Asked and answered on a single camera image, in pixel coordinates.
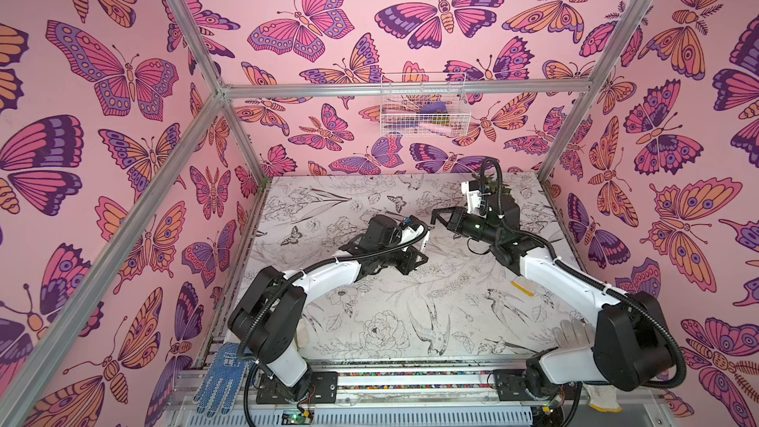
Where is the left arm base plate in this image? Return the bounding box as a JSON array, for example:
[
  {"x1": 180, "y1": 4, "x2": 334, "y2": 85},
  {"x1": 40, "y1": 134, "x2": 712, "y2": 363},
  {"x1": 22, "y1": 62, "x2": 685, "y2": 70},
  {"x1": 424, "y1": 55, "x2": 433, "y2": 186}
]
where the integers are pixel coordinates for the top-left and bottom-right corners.
[{"x1": 256, "y1": 372, "x2": 338, "y2": 405}]

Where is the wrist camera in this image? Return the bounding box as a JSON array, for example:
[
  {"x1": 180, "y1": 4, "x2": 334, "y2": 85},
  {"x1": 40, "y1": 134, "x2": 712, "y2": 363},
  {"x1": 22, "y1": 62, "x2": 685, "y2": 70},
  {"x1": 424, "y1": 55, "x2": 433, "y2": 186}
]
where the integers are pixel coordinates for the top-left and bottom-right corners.
[
  {"x1": 400, "y1": 215, "x2": 430, "y2": 251},
  {"x1": 462, "y1": 180, "x2": 488, "y2": 217}
]

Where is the green circuit board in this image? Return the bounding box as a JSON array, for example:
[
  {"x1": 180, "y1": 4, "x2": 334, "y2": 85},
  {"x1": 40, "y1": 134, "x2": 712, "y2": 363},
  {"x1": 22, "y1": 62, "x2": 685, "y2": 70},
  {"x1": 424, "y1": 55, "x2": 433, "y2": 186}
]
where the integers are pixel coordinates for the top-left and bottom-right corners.
[{"x1": 281, "y1": 410, "x2": 313, "y2": 426}]

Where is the white wire basket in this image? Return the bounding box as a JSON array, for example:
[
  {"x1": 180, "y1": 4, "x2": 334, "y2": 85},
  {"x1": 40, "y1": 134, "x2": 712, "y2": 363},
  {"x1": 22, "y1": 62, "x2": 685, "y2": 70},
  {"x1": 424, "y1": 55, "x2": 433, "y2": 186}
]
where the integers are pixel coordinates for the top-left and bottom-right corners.
[{"x1": 378, "y1": 73, "x2": 472, "y2": 140}]

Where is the white work glove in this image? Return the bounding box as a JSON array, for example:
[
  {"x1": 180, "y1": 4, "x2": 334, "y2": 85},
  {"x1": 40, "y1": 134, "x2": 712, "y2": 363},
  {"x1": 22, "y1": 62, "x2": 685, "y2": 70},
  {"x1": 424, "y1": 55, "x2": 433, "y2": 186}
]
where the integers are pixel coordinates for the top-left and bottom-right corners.
[{"x1": 553, "y1": 319, "x2": 623, "y2": 413}]

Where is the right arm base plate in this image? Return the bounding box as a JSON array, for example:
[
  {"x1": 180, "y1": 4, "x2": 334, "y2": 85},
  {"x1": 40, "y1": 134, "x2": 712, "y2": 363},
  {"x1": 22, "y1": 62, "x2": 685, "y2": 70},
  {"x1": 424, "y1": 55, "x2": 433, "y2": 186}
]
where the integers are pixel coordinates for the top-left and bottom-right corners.
[{"x1": 492, "y1": 369, "x2": 534, "y2": 401}]

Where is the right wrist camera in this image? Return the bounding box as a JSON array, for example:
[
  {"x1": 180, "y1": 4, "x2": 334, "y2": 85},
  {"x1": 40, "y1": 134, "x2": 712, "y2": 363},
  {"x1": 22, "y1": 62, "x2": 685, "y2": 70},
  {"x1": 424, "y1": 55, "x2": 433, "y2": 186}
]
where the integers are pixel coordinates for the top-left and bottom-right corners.
[{"x1": 462, "y1": 180, "x2": 488, "y2": 217}]

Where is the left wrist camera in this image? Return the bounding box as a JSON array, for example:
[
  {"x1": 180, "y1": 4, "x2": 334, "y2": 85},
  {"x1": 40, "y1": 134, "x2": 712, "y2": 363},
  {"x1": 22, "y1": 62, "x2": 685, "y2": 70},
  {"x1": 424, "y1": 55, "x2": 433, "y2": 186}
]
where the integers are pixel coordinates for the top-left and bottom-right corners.
[{"x1": 400, "y1": 215, "x2": 430, "y2": 251}]

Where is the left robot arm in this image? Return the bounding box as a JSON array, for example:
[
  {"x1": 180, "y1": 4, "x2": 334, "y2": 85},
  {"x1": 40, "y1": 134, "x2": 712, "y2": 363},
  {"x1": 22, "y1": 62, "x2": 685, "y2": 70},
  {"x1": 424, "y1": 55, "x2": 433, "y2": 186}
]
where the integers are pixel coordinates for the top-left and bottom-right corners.
[{"x1": 227, "y1": 215, "x2": 429, "y2": 391}]

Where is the blue knit glove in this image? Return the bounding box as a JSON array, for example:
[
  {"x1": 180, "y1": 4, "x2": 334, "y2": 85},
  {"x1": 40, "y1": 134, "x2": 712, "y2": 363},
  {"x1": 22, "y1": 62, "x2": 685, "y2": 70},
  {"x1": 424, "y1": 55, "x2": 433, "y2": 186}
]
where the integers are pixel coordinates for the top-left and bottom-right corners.
[{"x1": 194, "y1": 342, "x2": 253, "y2": 418}]

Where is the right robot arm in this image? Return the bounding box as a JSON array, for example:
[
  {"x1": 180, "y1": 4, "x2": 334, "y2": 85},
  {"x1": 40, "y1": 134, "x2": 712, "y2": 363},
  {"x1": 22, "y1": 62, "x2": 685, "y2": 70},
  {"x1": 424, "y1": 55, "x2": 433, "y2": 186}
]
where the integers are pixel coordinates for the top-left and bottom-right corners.
[{"x1": 431, "y1": 157, "x2": 688, "y2": 399}]

